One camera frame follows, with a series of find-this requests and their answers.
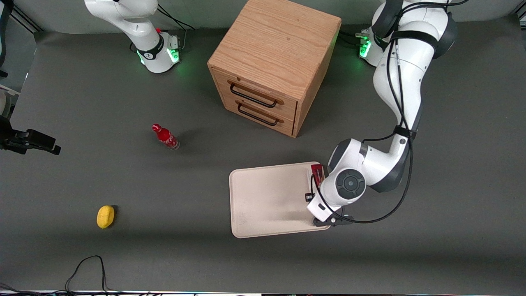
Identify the beige plastic tray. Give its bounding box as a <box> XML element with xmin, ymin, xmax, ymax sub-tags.
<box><xmin>229</xmin><ymin>162</ymin><xmax>332</xmax><ymax>239</ymax></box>

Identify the yellow lemon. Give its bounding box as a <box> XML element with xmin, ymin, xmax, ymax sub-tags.
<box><xmin>97</xmin><ymin>205</ymin><xmax>116</xmax><ymax>229</ymax></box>

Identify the black metal drawer handle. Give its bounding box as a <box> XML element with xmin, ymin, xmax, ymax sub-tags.
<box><xmin>236</xmin><ymin>100</ymin><xmax>285</xmax><ymax>126</ymax></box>
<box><xmin>228</xmin><ymin>81</ymin><xmax>284</xmax><ymax>109</ymax></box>

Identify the black hanging strap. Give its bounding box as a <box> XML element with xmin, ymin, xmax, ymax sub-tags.
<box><xmin>0</xmin><ymin>0</ymin><xmax>14</xmax><ymax>79</ymax></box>

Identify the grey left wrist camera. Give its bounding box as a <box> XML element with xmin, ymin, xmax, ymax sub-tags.
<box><xmin>313</xmin><ymin>214</ymin><xmax>353</xmax><ymax>228</ymax></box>

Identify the red cookie box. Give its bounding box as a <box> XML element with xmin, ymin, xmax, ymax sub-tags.
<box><xmin>309</xmin><ymin>164</ymin><xmax>327</xmax><ymax>186</ymax></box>

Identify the red cola bottle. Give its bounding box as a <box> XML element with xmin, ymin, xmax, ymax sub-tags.
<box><xmin>152</xmin><ymin>123</ymin><xmax>180</xmax><ymax>151</ymax></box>

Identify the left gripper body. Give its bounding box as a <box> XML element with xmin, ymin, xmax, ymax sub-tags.
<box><xmin>307</xmin><ymin>194</ymin><xmax>344</xmax><ymax>223</ymax></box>

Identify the black base cable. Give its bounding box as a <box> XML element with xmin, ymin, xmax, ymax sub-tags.
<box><xmin>339</xmin><ymin>25</ymin><xmax>372</xmax><ymax>49</ymax></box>
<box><xmin>157</xmin><ymin>4</ymin><xmax>196</xmax><ymax>52</ymax></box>

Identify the black left base cable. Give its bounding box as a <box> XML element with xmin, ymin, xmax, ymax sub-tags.
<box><xmin>339</xmin><ymin>25</ymin><xmax>372</xmax><ymax>49</ymax></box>

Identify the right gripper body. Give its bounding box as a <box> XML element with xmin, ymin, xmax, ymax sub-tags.
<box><xmin>0</xmin><ymin>116</ymin><xmax>30</xmax><ymax>155</ymax></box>

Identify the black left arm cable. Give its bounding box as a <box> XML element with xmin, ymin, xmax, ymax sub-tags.
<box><xmin>310</xmin><ymin>0</ymin><xmax>470</xmax><ymax>225</ymax></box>

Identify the black right base cable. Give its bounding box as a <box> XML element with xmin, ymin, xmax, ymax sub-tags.
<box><xmin>157</xmin><ymin>4</ymin><xmax>196</xmax><ymax>52</ymax></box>

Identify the wooden drawer cabinet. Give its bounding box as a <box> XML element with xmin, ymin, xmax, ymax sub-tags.
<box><xmin>207</xmin><ymin>0</ymin><xmax>342</xmax><ymax>138</ymax></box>

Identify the black floor cable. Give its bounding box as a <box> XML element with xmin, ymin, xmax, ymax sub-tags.
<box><xmin>0</xmin><ymin>255</ymin><xmax>124</xmax><ymax>295</ymax></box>

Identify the wooden drawer front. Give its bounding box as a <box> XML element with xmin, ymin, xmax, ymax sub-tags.
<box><xmin>222</xmin><ymin>93</ymin><xmax>296</xmax><ymax>136</ymax></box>
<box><xmin>212</xmin><ymin>67</ymin><xmax>298</xmax><ymax>120</ymax></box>

